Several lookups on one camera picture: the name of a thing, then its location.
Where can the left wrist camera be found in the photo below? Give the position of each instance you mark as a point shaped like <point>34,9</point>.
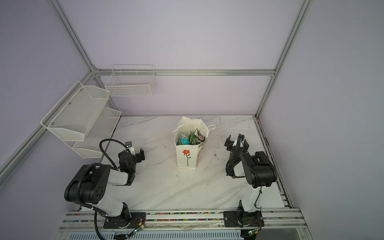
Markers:
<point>130,147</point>

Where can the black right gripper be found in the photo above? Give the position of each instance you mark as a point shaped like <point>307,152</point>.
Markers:
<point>229,144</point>

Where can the white flowered paper bag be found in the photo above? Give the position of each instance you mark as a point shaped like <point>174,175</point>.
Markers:
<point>188,155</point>

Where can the teal green Fox's candy bag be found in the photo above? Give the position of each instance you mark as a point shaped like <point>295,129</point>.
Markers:
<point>183,140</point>

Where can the brown chocolate bar wrapper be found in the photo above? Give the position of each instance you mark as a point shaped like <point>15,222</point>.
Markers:
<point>198,137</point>

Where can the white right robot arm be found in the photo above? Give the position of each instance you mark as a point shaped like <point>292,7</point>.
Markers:
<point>259,173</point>

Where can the aluminium frame post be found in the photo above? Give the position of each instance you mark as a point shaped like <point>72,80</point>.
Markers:
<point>71,32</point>

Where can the green yellow Fox's candy bag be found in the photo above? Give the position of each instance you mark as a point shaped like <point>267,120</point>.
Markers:
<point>192,139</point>

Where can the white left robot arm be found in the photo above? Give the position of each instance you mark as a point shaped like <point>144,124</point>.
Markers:
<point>89,187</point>

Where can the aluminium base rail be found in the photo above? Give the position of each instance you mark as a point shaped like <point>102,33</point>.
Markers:
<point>191,220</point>

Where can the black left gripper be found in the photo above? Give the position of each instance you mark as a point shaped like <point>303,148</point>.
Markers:
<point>139,157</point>

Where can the white mesh two-tier shelf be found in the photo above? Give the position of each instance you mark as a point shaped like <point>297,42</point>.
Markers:
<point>82,118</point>

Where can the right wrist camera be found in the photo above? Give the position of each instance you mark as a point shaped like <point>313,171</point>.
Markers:
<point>240,141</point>

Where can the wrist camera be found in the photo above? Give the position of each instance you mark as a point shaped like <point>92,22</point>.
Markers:
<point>130,147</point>
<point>240,141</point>

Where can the white wire basket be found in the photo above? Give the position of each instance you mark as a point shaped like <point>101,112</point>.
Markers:
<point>131,81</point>

